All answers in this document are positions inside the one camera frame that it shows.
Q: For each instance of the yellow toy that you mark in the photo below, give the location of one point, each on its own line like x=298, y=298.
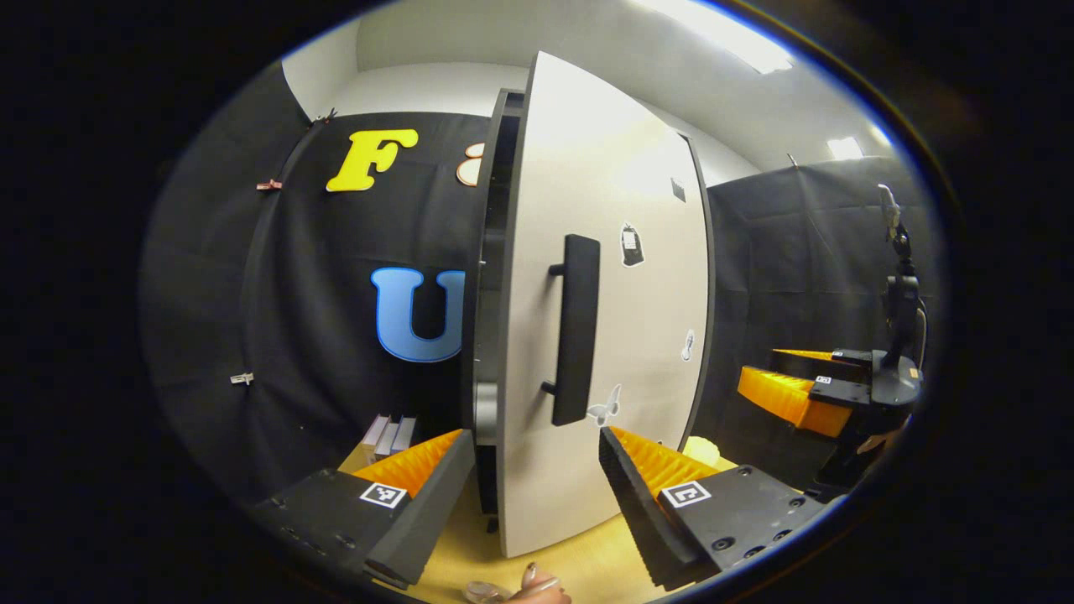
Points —
x=701, y=453

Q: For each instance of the black backdrop cloth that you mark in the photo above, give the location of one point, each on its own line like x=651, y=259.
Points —
x=319, y=277
x=797, y=252

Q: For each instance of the grey cabinet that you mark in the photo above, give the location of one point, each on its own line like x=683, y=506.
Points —
x=491, y=252

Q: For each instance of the small ceiling light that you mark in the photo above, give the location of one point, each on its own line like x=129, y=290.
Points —
x=845, y=148

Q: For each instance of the beige book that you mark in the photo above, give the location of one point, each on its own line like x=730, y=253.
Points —
x=373, y=432

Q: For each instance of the black clip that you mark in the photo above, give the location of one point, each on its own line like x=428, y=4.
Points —
x=325, y=116

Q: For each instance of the red clip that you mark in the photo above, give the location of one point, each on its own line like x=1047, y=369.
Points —
x=269, y=184

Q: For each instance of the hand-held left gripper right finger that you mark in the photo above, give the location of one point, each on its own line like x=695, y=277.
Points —
x=638, y=512

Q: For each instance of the clear plastic bottle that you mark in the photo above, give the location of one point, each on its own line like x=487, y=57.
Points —
x=482, y=594

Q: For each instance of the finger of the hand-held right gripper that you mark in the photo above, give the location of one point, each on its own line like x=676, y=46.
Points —
x=847, y=359
x=789, y=398

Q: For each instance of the silver clip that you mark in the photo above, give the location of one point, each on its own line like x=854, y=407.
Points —
x=242, y=379

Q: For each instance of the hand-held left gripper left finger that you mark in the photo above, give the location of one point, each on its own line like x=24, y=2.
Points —
x=424, y=520

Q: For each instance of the beige cabinet door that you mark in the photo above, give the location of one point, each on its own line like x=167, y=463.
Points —
x=638, y=168

